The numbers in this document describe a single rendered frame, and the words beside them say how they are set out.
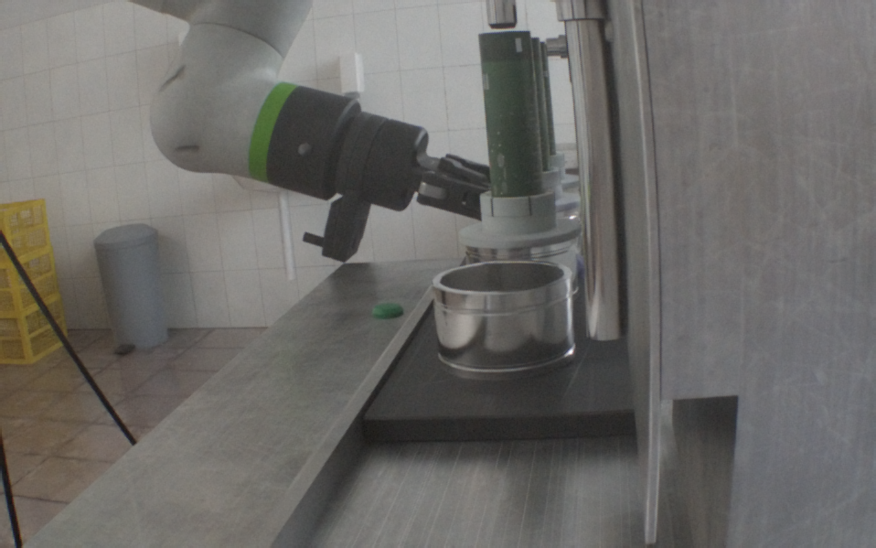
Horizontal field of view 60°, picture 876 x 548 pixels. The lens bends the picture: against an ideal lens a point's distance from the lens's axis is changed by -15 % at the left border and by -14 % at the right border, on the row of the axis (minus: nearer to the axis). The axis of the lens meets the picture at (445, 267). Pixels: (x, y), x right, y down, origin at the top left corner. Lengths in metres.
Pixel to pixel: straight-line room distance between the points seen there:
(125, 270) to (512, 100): 3.88
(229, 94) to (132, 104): 3.88
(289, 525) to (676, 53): 0.19
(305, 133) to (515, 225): 0.28
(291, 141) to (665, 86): 0.58
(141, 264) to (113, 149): 0.73
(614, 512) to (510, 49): 0.29
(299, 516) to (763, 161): 0.19
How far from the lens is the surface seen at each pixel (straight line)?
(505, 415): 0.36
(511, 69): 0.50
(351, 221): 0.74
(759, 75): 0.18
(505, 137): 0.50
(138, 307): 4.36
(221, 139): 0.75
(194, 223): 4.52
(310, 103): 0.74
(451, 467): 0.34
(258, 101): 0.75
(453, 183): 0.68
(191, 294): 4.62
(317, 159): 0.72
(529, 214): 0.50
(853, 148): 0.18
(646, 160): 0.17
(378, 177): 0.72
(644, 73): 0.17
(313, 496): 0.31
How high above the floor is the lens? 1.17
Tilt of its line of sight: 13 degrees down
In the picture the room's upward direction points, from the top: 5 degrees counter-clockwise
